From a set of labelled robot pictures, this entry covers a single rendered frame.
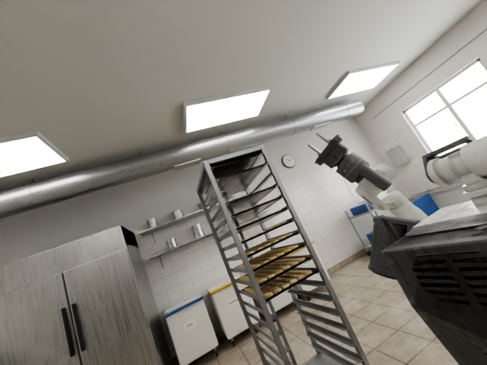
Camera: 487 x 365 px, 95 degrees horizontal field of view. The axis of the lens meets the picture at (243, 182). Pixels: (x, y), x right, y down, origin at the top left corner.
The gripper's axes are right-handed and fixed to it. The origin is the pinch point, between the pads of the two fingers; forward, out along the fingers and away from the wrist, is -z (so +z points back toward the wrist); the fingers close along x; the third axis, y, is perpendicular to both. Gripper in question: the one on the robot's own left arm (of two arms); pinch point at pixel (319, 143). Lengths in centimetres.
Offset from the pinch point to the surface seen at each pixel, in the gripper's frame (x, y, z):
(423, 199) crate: -34, -468, 150
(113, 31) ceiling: -23, -21, -176
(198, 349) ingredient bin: -303, -91, 22
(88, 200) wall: -302, -90, -267
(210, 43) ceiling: 4, -94, -155
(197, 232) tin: -252, -176, -103
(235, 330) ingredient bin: -277, -131, 41
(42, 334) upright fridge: -319, 22, -107
